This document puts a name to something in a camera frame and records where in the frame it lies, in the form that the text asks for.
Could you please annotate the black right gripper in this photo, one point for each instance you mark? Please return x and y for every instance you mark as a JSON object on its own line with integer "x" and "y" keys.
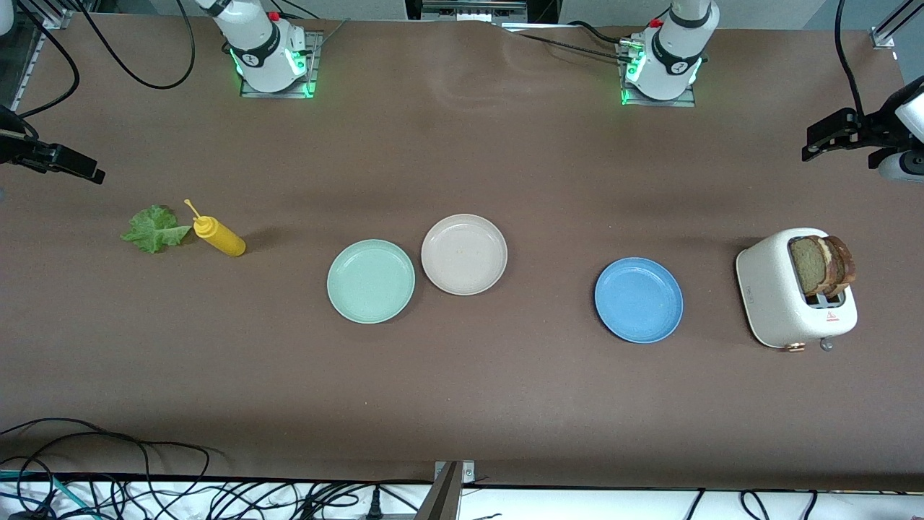
{"x": 16, "y": 144}

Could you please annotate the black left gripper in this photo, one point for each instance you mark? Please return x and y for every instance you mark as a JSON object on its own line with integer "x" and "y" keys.
{"x": 874, "y": 123}

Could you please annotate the green lettuce leaf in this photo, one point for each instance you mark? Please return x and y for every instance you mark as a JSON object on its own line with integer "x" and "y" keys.
{"x": 155, "y": 230}

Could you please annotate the dark crust bread slice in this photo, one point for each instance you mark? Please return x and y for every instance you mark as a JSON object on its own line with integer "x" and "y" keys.
{"x": 846, "y": 263}

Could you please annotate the light brown bread slice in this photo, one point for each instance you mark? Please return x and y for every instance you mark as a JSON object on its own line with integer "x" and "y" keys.
{"x": 807, "y": 266}

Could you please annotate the yellow mustard squeeze bottle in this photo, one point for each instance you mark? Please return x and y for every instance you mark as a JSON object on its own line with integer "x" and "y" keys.
{"x": 224, "y": 240}

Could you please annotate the blue plate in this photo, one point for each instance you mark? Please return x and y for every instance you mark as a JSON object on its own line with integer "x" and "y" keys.
{"x": 639, "y": 300}

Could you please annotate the mint green plate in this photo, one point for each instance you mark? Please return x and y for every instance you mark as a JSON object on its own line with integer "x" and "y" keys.
{"x": 371, "y": 282}

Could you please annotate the beige plate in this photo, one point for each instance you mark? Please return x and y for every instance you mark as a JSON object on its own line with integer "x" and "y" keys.
{"x": 464, "y": 254}

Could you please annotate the white toaster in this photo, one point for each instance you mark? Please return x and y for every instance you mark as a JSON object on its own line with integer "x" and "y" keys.
{"x": 769, "y": 296}

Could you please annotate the white side table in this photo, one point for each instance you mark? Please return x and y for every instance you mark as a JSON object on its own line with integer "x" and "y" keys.
{"x": 577, "y": 507}

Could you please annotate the black power plug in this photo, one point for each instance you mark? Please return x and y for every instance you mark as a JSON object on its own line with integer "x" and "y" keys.
{"x": 375, "y": 505}

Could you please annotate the aluminium frame profile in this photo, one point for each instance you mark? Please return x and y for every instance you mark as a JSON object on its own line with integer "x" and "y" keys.
{"x": 882, "y": 36}
{"x": 58, "y": 18}

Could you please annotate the dark metal side frame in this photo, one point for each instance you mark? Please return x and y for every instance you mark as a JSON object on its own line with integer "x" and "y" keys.
{"x": 14, "y": 65}

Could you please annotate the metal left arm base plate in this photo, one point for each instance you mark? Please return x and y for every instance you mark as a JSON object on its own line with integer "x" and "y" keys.
{"x": 657, "y": 104}

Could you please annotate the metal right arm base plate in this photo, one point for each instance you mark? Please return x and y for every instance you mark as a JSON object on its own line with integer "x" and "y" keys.
{"x": 278, "y": 94}

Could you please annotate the grey aluminium post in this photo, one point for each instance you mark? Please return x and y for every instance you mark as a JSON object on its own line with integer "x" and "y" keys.
{"x": 442, "y": 498}

